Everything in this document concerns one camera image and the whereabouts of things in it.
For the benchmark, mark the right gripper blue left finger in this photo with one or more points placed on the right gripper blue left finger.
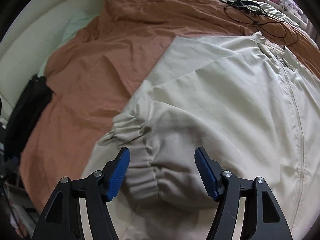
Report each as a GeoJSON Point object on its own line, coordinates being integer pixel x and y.
{"type": "Point", "coordinates": [101, 187]}

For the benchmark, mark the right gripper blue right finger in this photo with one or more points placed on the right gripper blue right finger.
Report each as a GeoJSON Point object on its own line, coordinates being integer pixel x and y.
{"type": "Point", "coordinates": [222, 187]}

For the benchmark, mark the cream white jacket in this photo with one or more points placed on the cream white jacket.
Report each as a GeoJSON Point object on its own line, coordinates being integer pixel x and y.
{"type": "Point", "coordinates": [253, 107]}

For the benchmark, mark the black folded garment on bed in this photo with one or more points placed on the black folded garment on bed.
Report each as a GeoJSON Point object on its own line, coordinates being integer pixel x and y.
{"type": "Point", "coordinates": [25, 115]}

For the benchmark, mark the orange brown bed blanket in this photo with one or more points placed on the orange brown bed blanket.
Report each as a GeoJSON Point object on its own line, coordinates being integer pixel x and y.
{"type": "Point", "coordinates": [95, 74]}

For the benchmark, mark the light green pillow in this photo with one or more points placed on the light green pillow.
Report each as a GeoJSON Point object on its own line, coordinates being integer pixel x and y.
{"type": "Point", "coordinates": [76, 23]}

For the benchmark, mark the cream padded headboard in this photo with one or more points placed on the cream padded headboard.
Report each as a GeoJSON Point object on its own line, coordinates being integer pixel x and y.
{"type": "Point", "coordinates": [33, 36]}

